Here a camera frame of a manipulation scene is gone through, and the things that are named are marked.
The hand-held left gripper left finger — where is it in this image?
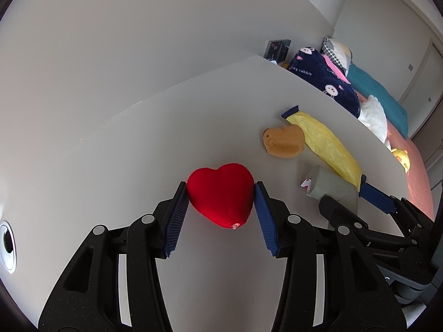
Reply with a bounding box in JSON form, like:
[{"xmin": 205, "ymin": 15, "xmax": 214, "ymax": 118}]
[{"xmin": 37, "ymin": 181, "xmax": 190, "ymax": 332}]

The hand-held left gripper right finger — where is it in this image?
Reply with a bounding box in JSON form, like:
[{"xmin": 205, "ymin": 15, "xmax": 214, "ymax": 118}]
[{"xmin": 254, "ymin": 181, "xmax": 408, "ymax": 332}]

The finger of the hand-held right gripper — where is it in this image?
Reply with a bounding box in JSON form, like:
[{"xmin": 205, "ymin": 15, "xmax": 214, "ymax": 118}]
[
  {"xmin": 318, "ymin": 195, "xmax": 432, "ymax": 254},
  {"xmin": 359, "ymin": 176, "xmax": 436, "ymax": 237}
]

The red plush heart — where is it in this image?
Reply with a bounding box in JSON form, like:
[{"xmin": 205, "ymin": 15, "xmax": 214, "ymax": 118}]
[{"xmin": 186, "ymin": 162, "xmax": 256, "ymax": 230}]

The pink bed sheet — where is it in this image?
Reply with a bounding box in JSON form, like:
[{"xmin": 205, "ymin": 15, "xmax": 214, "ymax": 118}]
[{"xmin": 380, "ymin": 124, "xmax": 436, "ymax": 222}]

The yellow chick plush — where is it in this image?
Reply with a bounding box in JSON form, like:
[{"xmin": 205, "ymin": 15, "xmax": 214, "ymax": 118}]
[{"xmin": 391, "ymin": 147, "xmax": 411, "ymax": 174}]

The yellow snack wrapper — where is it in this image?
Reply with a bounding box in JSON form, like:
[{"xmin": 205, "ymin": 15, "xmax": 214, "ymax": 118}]
[{"xmin": 280, "ymin": 105, "xmax": 367, "ymax": 189}]

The white goose plush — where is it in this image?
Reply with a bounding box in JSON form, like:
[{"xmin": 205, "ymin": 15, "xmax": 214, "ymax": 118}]
[{"xmin": 358, "ymin": 95, "xmax": 388, "ymax": 142}]

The brown plush toy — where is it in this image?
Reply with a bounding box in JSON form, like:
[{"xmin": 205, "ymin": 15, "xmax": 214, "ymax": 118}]
[{"xmin": 262, "ymin": 125, "xmax": 306, "ymax": 159}]

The teal pillow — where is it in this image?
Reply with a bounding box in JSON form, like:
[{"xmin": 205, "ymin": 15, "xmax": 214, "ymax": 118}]
[{"xmin": 346, "ymin": 64, "xmax": 409, "ymax": 138}]

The navy printed blanket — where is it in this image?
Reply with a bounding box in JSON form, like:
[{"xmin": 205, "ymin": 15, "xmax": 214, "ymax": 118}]
[{"xmin": 287, "ymin": 46, "xmax": 362, "ymax": 118}]

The checked pillow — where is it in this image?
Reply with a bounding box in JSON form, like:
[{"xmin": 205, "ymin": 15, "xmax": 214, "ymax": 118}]
[{"xmin": 321, "ymin": 37, "xmax": 354, "ymax": 77}]

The black box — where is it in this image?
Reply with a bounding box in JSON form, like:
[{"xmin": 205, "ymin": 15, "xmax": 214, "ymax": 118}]
[{"xmin": 264, "ymin": 39, "xmax": 291, "ymax": 61}]

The white cable grommet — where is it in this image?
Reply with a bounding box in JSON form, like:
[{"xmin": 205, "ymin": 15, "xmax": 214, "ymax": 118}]
[{"xmin": 0, "ymin": 219, "xmax": 17, "ymax": 274}]

